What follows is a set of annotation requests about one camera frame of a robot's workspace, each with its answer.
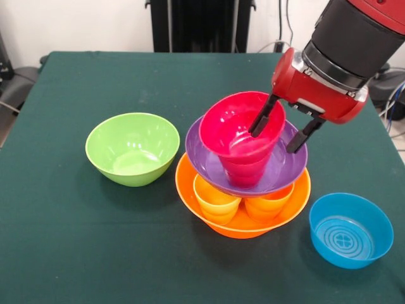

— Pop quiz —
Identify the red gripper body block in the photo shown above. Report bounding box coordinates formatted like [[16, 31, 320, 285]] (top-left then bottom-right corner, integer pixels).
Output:
[[271, 47, 370, 125]]

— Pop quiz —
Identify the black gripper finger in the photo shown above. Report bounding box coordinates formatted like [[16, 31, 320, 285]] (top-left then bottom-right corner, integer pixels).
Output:
[[249, 93, 281, 138], [286, 116, 327, 155]]

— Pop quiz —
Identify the red-pink bowl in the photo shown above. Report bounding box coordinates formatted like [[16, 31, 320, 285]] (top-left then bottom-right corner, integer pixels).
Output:
[[198, 91, 287, 158]]

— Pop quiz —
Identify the red-pink cup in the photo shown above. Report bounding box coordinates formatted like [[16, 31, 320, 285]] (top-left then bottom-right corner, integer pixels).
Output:
[[220, 151, 273, 190]]

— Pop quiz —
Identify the purple bowl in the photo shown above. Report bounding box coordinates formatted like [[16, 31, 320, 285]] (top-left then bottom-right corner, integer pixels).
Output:
[[185, 115, 308, 198]]

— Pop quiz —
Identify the orange cup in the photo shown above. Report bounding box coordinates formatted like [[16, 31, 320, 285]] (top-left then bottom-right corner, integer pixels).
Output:
[[243, 186, 296, 225]]

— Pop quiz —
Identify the yellow cup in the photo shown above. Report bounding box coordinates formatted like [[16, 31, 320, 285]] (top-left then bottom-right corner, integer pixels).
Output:
[[193, 173, 244, 226]]

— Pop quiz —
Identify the large orange bowl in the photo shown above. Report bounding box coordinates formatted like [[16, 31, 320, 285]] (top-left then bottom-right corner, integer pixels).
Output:
[[175, 151, 312, 239]]

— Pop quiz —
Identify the light green bowl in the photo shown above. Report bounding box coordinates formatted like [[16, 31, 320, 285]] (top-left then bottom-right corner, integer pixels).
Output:
[[85, 112, 180, 187]]

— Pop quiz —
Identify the light blue bowl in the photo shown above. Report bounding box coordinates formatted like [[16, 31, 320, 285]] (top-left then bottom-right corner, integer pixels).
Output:
[[308, 192, 395, 270]]

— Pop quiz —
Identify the dark green tablecloth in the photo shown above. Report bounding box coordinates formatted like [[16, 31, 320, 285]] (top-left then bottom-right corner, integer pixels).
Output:
[[0, 50, 405, 304]]

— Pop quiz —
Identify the black metal stand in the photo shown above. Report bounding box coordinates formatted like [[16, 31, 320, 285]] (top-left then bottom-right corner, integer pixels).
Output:
[[0, 31, 15, 80]]

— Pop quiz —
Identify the tangle of cables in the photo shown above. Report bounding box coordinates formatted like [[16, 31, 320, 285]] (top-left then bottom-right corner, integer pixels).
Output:
[[378, 80, 405, 139]]

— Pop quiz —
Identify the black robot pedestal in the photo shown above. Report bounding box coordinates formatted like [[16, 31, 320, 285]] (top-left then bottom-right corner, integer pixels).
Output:
[[145, 0, 256, 53]]

